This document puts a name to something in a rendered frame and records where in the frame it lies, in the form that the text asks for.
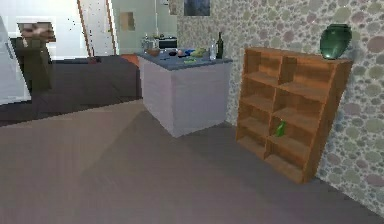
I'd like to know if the white kitchen island counter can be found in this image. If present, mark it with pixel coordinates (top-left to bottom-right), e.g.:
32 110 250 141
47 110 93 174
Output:
136 49 234 139

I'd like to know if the green lettuce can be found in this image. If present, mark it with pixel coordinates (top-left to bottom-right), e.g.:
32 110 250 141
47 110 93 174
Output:
191 47 207 58

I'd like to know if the clear glass bottle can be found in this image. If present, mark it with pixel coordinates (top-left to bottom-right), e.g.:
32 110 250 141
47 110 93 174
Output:
209 39 218 61

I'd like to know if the dark wine bottle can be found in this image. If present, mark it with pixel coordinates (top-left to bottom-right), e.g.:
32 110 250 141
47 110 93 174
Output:
216 31 225 60

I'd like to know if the black and white oven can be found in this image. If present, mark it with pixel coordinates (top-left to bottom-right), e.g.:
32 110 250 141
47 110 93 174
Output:
157 36 178 51

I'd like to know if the small green bottle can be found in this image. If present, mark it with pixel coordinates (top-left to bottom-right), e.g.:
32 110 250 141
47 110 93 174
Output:
275 120 287 138

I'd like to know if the brown wooden bookshelf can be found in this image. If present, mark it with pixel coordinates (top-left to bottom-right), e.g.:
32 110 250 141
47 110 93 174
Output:
235 46 354 185

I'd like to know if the dark framed picture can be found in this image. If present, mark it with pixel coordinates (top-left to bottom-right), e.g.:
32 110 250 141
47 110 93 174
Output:
183 0 211 17

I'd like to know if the tan framed picture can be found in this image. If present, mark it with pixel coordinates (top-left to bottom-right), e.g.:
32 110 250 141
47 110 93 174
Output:
119 11 136 32

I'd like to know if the dark green vase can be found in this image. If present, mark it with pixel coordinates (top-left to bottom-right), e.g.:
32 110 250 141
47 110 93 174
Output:
319 23 353 61

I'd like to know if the brown framed picture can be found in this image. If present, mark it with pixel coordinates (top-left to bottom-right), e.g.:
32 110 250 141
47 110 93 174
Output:
17 21 57 43

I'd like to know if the white room door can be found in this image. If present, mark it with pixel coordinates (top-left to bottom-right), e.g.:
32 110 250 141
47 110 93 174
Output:
0 15 32 106

